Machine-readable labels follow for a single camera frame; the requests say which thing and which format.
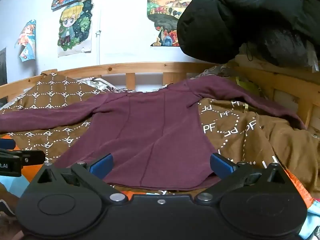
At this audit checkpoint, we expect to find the curled small girl poster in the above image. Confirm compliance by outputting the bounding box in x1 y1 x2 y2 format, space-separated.
14 19 37 62

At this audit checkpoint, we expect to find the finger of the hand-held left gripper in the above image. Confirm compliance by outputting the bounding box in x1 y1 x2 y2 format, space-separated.
0 139 16 151
0 148 46 167

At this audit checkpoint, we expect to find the floral pillow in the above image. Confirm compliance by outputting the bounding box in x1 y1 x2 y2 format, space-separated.
76 77 137 93

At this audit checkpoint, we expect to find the yellow-green cloth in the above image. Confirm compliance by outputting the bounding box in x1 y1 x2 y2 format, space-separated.
232 76 263 98

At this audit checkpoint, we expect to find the colourful landscape painting poster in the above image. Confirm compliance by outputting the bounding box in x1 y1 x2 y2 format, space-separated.
147 0 201 47

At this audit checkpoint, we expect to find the dark wall panel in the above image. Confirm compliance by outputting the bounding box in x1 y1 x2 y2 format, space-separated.
0 47 7 86

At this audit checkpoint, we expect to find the maroon long-sleeved shirt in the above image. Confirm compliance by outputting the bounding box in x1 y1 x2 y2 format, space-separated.
0 75 307 191

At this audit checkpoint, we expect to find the white wall pipe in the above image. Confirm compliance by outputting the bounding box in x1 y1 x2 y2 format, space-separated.
96 0 103 65

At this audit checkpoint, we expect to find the floral bed sheet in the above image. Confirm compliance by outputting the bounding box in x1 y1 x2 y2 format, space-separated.
199 65 239 80

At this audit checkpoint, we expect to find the wooden bed frame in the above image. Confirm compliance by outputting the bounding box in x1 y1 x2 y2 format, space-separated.
0 62 320 130

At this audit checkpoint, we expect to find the brown patterned blanket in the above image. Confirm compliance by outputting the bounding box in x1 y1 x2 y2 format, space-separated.
0 72 320 200

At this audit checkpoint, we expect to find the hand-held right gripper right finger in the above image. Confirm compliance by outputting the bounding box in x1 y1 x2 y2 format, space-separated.
194 152 292 205

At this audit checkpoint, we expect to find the blond chibi boy poster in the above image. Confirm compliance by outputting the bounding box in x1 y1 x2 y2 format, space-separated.
57 0 94 57

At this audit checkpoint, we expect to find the black puffer jacket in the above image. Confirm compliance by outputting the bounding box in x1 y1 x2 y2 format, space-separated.
177 0 320 68

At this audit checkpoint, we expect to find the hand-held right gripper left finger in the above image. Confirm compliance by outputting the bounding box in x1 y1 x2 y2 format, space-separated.
30 153 128 205

